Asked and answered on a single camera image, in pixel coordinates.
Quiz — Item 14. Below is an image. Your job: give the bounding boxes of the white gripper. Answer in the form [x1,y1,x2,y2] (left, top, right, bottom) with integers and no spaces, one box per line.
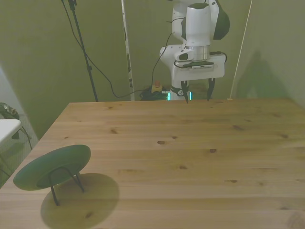
[171,53,226,104]

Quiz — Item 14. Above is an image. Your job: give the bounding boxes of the dark round plate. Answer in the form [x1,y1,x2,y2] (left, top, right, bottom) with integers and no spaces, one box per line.
[13,144,92,192]

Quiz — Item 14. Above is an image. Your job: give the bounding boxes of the yellow emergency stop button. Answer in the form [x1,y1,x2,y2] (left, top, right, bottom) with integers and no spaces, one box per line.
[152,81,163,94]

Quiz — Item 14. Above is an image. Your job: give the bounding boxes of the white vertical divider strip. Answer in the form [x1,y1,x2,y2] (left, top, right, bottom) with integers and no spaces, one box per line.
[121,0,136,101]

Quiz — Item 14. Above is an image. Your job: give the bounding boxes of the black tripod stand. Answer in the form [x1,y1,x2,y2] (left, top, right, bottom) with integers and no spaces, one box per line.
[61,0,100,103]

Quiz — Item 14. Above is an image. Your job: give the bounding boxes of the dark patterned bag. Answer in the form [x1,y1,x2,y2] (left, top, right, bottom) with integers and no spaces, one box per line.
[0,102,21,140]

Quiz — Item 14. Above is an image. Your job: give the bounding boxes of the white side table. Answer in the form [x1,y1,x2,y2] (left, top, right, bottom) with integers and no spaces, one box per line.
[0,119,22,144]

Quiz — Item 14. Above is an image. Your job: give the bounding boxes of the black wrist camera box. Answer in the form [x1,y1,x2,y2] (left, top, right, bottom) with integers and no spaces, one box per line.
[175,60,214,71]

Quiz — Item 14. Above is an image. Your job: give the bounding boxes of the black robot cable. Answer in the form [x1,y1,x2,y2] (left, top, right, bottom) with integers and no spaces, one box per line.
[151,32,173,89]

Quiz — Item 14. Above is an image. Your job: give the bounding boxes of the thin white cord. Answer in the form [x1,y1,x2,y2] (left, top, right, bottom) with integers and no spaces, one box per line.
[227,0,254,101]

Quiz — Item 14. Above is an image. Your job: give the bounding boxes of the black tripod cable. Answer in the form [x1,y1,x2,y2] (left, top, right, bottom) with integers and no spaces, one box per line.
[62,0,143,99]

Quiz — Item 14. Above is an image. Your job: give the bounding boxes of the black wire plate rack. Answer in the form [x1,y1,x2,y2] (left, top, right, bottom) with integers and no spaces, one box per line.
[48,167,85,207]

